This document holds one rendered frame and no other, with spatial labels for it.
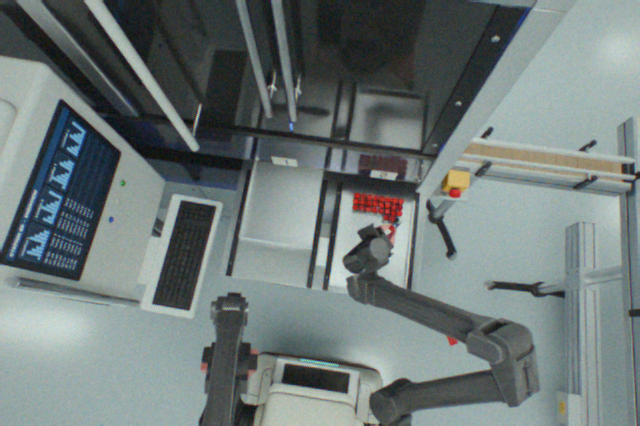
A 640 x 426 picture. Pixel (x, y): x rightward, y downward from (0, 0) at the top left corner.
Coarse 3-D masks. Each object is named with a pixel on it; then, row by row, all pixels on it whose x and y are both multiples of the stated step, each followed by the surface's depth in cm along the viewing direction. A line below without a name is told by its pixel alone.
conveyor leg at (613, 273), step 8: (592, 272) 178; (600, 272) 172; (608, 272) 167; (616, 272) 162; (560, 280) 201; (584, 280) 182; (592, 280) 177; (600, 280) 173; (608, 280) 169; (544, 288) 215; (552, 288) 208; (560, 288) 202
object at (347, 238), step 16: (352, 224) 155; (368, 224) 155; (384, 224) 155; (336, 240) 150; (352, 240) 153; (400, 240) 153; (336, 256) 152; (400, 256) 152; (336, 272) 150; (384, 272) 150; (400, 272) 150
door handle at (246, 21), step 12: (240, 0) 68; (240, 12) 71; (252, 24) 75; (252, 36) 77; (252, 48) 80; (252, 60) 83; (264, 72) 89; (264, 84) 91; (264, 96) 95; (264, 108) 101
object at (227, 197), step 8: (168, 184) 193; (176, 184) 191; (184, 184) 189; (168, 192) 206; (176, 192) 204; (184, 192) 202; (192, 192) 200; (200, 192) 198; (208, 192) 195; (216, 192) 194; (224, 192) 192; (232, 192) 190; (168, 200) 220; (216, 200) 206; (224, 200) 205; (232, 200) 203; (168, 208) 238; (224, 208) 219; (232, 208) 218; (224, 216) 236
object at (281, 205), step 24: (264, 168) 160; (288, 168) 160; (264, 192) 158; (288, 192) 158; (312, 192) 158; (264, 216) 156; (288, 216) 156; (312, 216) 156; (264, 240) 151; (288, 240) 153; (312, 240) 151
